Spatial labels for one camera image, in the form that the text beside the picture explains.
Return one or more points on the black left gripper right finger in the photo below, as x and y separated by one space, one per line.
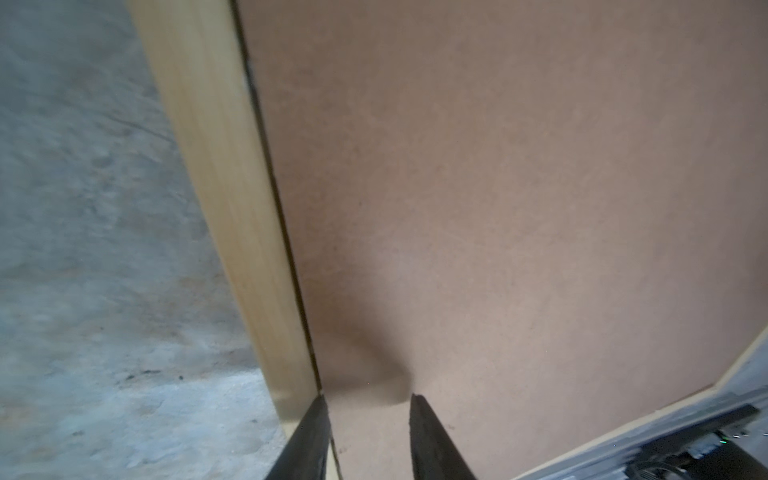
434 456

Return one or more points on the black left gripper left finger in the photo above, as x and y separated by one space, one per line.
305 455

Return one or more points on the brown cardboard backing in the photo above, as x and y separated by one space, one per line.
510 210

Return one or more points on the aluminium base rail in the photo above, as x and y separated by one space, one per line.
732 413

